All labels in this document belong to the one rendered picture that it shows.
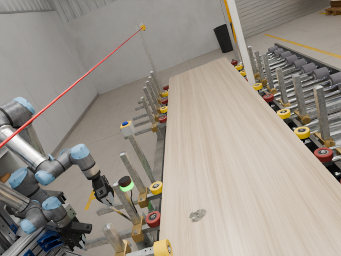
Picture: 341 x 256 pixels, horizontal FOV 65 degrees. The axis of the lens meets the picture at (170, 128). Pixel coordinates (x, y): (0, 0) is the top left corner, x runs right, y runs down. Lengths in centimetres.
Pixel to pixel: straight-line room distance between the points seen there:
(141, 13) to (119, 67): 179
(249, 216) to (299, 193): 23
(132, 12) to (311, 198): 806
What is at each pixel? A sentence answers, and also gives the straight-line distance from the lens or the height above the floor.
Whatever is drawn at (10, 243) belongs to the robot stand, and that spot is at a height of 94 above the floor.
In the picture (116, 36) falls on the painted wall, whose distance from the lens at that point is 892.
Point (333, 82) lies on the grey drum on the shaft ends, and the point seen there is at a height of 81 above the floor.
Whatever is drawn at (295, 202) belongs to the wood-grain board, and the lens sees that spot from 125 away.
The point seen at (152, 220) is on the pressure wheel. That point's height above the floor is 91.
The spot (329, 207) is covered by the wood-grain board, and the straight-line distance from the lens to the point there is 123.
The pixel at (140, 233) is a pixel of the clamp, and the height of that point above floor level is 87.
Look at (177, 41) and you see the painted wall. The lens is 881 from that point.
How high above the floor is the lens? 178
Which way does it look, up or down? 23 degrees down
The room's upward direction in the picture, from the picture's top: 23 degrees counter-clockwise
